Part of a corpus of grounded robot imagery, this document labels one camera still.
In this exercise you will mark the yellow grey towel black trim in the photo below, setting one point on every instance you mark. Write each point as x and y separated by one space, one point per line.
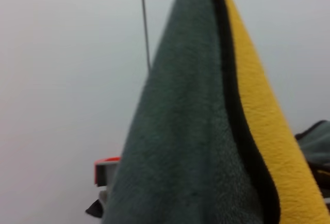
185 131

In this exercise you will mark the grey perforated storage basket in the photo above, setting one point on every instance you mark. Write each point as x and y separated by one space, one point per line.
105 173

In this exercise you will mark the black cloth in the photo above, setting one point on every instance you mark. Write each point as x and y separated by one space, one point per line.
95 209

